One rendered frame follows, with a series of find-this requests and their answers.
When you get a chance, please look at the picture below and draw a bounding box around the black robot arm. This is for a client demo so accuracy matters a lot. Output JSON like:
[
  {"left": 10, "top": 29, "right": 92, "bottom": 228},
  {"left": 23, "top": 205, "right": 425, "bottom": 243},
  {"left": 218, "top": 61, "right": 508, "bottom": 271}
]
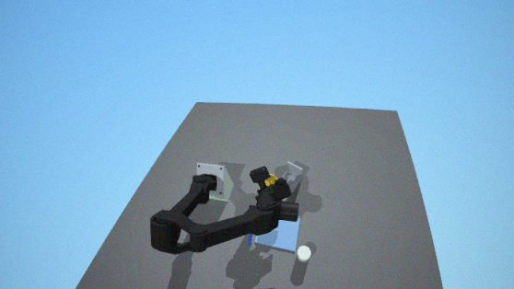
[{"left": 150, "top": 174, "right": 298, "bottom": 255}]

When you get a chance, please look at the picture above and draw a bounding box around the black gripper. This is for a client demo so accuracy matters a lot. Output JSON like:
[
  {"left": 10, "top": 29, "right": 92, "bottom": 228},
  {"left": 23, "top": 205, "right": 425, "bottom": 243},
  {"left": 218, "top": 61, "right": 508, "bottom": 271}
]
[{"left": 250, "top": 167, "right": 275, "bottom": 201}]

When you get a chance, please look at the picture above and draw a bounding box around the light blue square mat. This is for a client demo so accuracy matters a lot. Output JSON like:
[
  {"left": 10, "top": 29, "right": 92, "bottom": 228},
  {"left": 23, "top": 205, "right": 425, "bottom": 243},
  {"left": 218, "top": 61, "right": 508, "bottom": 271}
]
[{"left": 255, "top": 216, "right": 300, "bottom": 251}]

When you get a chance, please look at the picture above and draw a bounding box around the yellow plate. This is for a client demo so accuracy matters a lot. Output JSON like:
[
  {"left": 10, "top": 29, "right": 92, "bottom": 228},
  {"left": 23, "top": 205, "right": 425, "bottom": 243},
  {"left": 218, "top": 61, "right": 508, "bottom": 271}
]
[{"left": 264, "top": 174, "right": 277, "bottom": 186}]

